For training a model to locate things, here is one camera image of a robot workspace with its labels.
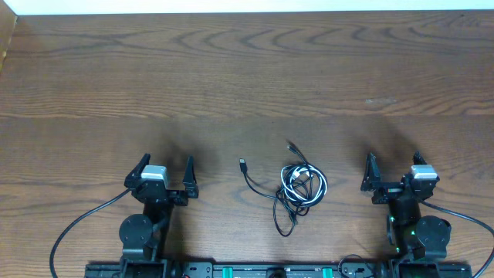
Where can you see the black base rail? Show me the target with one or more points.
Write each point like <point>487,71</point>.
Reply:
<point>215,270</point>

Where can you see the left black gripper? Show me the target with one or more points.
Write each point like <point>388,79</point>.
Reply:
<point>192,190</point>

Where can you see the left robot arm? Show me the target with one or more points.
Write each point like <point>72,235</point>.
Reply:
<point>144,235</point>

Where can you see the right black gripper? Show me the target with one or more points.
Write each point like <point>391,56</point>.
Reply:
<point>388,190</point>

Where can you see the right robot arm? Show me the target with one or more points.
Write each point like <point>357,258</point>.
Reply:
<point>420,241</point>

